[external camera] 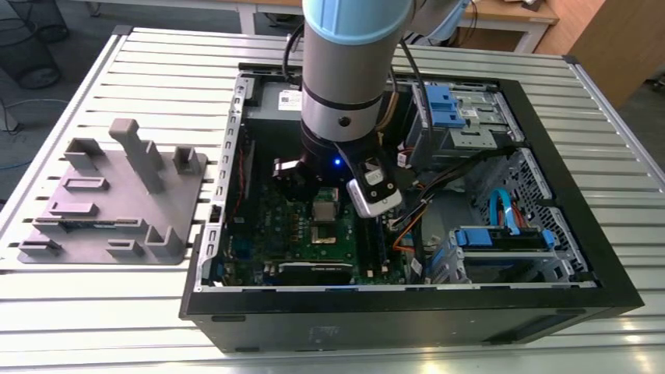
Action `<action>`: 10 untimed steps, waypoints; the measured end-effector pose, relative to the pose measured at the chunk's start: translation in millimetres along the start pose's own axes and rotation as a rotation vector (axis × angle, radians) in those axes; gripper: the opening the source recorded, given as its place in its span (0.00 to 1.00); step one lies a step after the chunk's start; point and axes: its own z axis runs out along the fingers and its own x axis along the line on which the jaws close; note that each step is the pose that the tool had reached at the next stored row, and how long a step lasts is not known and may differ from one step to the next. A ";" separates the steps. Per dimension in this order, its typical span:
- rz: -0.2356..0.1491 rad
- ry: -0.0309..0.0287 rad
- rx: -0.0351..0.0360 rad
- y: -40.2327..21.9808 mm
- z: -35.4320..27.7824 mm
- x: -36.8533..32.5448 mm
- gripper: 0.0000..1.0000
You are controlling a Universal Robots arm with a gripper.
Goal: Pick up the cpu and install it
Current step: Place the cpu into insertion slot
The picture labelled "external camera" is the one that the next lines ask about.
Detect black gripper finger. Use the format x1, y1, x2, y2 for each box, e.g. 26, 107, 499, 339
271, 157, 313, 203

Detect silver CPU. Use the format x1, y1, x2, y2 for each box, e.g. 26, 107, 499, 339
313, 200, 339, 222

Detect CPU socket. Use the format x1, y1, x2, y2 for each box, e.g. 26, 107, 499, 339
309, 221, 339, 245

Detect green motherboard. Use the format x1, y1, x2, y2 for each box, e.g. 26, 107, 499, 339
222, 182, 411, 285

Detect white power supply label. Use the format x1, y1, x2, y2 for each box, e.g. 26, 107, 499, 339
278, 90, 303, 114

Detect grey power supply unit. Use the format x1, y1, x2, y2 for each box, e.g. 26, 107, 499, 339
242, 81, 313, 176

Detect black RAM slot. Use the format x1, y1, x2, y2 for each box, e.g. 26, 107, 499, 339
371, 217, 388, 273
360, 216, 375, 276

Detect black graphics card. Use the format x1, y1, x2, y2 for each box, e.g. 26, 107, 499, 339
277, 261, 354, 285

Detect blue plastic drive latch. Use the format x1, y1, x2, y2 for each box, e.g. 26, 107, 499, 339
422, 84, 464, 129

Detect grey metal drive cage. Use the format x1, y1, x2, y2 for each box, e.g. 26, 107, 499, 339
403, 83, 524, 172

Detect grey plastic parts rack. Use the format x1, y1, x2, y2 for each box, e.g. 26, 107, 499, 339
15, 118, 211, 268

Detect hard disk in blue carrier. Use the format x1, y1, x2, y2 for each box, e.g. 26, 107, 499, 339
455, 228, 554, 250

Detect black open PC case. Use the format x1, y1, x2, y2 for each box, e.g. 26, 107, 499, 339
178, 62, 644, 354

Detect white framed desk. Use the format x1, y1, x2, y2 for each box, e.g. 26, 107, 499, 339
235, 0, 305, 36

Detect green RAM stick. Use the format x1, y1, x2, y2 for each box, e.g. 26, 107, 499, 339
57, 220, 119, 231

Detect wooden desk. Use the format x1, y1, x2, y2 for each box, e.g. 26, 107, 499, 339
455, 0, 559, 54

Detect black mesh bin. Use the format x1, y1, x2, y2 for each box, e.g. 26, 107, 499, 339
0, 0, 71, 90

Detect wooden cabinet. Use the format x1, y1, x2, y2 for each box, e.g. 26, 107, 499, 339
534, 0, 665, 110

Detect thin red wire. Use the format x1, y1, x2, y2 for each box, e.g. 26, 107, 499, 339
229, 147, 246, 219

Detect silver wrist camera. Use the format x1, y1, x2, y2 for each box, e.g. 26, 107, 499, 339
346, 157, 404, 218

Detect yellow wire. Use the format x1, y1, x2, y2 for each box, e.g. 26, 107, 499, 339
374, 90, 399, 137

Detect black cable bundle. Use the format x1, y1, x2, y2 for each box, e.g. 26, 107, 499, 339
388, 146, 523, 231

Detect orange wire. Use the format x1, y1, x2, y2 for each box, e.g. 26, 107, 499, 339
391, 225, 416, 254

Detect black camera cable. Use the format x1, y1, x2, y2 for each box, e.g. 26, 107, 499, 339
391, 38, 435, 129
281, 23, 307, 93

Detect dark blue flat cable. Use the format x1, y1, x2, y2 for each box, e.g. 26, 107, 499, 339
422, 249, 448, 284

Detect light blue data cable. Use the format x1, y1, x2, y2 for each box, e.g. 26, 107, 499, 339
487, 188, 520, 237

